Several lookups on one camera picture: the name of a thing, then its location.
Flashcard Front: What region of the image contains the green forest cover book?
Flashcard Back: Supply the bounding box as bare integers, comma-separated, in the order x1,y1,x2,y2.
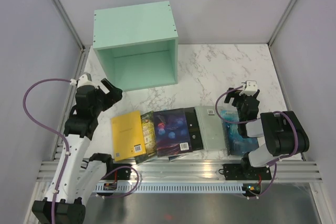
134,111,158,164

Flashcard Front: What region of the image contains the yellow book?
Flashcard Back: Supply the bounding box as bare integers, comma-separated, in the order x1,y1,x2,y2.
111,111,146,162

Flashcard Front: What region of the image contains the dark purple galaxy book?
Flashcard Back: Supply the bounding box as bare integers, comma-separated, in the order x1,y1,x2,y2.
153,109,192,157

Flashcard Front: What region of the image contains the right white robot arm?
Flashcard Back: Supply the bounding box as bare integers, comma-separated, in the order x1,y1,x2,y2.
221,88,309,179

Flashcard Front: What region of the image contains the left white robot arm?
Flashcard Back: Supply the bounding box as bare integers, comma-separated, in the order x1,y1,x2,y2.
32,73,122,223

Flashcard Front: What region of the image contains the grey green notebook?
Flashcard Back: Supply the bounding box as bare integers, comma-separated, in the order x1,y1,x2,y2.
195,106,227,151

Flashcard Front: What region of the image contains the blue ocean cover book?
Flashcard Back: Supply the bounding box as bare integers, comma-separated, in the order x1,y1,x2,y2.
222,121,259,156

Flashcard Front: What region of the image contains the black file folder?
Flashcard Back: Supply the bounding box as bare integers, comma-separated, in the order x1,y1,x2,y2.
184,107,204,151

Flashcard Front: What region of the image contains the mint green open cabinet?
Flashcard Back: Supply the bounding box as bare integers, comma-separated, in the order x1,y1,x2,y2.
92,1,179,91

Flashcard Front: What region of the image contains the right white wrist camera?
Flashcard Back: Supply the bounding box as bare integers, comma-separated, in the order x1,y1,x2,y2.
239,80,258,96

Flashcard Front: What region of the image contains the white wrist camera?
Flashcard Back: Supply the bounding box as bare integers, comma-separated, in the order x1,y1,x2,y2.
77,72,92,87
239,80,258,96

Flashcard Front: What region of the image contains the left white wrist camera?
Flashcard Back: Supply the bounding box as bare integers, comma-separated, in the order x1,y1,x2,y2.
77,72,92,87

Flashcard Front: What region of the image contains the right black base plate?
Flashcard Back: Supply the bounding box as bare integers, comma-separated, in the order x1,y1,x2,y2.
218,164,272,181

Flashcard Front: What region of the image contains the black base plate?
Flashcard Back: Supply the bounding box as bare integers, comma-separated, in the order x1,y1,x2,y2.
111,164,132,181
218,164,272,181

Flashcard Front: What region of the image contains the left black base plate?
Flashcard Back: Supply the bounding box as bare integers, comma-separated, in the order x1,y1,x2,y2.
111,164,132,181

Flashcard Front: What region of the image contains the aluminium rail beam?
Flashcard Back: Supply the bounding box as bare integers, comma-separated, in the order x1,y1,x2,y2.
36,159,323,183

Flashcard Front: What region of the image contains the white slotted cable duct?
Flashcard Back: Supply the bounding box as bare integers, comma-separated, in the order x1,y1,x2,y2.
93,182,245,194

